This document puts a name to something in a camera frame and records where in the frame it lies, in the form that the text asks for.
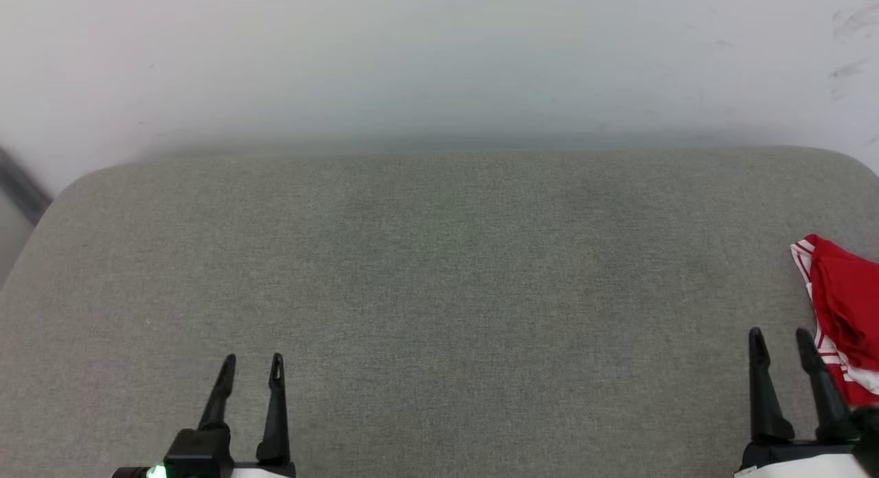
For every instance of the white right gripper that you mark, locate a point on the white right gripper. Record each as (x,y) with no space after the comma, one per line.
(796,462)

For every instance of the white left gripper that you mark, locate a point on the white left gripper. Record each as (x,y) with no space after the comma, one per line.
(199,457)

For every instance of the red basketball jersey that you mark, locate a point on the red basketball jersey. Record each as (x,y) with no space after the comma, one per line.
(848,306)

